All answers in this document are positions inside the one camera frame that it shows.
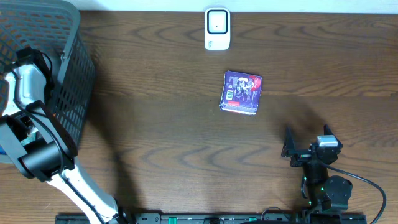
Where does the white barcode scanner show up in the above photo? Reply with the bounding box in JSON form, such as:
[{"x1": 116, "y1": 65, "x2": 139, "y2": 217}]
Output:
[{"x1": 205, "y1": 7, "x2": 231, "y2": 50}]

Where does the purple noodle packet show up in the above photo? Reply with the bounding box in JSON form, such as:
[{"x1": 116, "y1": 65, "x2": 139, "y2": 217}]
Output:
[{"x1": 219, "y1": 70, "x2": 262, "y2": 115}]

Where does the grey plastic mesh basket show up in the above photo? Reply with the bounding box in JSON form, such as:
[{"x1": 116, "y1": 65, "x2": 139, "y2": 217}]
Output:
[{"x1": 1, "y1": 0, "x2": 95, "y2": 144}]

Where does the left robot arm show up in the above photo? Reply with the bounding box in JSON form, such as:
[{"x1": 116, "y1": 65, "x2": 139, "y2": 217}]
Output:
[{"x1": 1, "y1": 47, "x2": 132, "y2": 223}]

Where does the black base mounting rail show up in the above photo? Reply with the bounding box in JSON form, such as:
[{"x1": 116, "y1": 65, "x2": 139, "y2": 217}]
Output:
[{"x1": 55, "y1": 212, "x2": 368, "y2": 224}]

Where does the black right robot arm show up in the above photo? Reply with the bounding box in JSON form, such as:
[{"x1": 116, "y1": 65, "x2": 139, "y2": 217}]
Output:
[{"x1": 281, "y1": 125, "x2": 353, "y2": 223}]

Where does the mint green wipes packet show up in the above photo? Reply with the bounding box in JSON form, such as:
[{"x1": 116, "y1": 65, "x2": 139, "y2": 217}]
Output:
[{"x1": 21, "y1": 135, "x2": 37, "y2": 146}]

